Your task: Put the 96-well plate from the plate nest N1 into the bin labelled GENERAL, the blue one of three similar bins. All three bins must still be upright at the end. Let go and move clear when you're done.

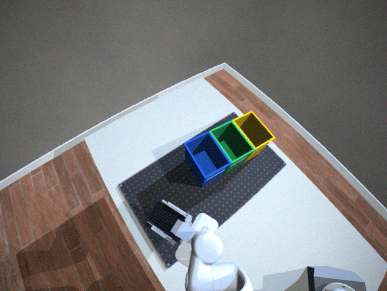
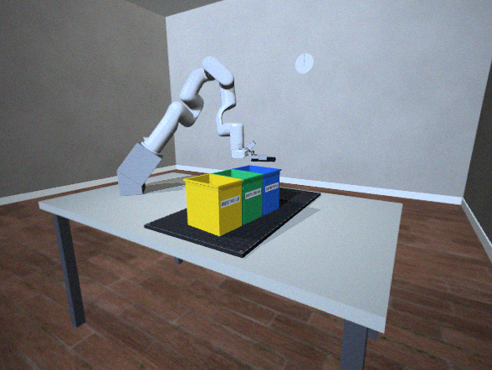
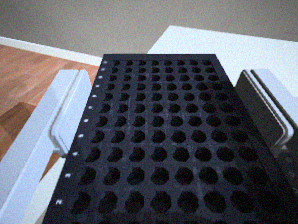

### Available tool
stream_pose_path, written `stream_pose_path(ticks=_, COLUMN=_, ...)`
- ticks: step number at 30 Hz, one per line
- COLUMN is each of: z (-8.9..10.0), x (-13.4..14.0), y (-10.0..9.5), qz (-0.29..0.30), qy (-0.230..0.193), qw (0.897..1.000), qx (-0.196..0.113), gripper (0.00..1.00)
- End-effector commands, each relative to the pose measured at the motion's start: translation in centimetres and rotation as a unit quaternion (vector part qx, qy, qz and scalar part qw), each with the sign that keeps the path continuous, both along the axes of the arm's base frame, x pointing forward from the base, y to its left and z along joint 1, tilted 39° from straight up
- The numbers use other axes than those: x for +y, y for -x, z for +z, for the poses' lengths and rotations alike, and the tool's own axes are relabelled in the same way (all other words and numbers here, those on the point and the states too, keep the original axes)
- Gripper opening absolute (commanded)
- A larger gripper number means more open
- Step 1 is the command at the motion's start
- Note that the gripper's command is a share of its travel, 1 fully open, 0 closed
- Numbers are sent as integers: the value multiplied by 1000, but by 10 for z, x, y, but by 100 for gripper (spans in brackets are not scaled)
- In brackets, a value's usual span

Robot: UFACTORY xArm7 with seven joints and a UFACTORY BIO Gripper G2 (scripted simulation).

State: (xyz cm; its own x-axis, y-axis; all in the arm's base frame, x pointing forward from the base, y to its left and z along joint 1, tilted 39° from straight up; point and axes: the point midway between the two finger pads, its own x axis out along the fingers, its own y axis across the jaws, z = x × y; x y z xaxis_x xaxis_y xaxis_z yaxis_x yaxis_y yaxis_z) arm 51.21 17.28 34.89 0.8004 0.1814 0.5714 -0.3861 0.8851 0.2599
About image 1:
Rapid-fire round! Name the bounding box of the green bin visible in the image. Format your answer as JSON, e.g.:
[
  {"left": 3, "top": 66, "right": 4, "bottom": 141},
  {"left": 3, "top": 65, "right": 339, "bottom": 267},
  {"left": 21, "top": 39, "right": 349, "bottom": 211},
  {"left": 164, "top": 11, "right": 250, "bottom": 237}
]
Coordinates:
[{"left": 209, "top": 120, "right": 255, "bottom": 175}]

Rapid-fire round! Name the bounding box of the blue open bin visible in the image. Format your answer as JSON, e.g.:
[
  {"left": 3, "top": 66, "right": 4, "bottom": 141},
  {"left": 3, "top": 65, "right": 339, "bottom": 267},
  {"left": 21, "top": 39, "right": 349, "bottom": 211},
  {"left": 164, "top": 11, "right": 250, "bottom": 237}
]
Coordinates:
[{"left": 184, "top": 131, "right": 232, "bottom": 187}]

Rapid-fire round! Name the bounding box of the yellow recycle bin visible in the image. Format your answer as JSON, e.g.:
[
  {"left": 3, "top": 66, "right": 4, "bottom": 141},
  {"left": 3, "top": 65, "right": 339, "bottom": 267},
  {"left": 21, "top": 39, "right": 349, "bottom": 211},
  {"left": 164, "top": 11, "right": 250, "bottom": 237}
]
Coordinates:
[{"left": 232, "top": 111, "right": 275, "bottom": 162}]

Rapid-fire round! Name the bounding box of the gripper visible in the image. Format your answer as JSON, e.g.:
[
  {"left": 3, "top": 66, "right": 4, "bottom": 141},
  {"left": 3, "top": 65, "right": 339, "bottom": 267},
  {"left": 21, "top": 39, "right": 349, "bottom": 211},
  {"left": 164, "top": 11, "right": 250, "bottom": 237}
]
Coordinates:
[{"left": 151, "top": 202, "right": 218, "bottom": 267}]

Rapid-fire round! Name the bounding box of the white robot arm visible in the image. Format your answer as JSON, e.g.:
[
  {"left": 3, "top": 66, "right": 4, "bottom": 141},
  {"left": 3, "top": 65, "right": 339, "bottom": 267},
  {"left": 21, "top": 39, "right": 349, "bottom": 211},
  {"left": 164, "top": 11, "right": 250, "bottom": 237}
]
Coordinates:
[{"left": 171, "top": 219, "right": 355, "bottom": 291}]

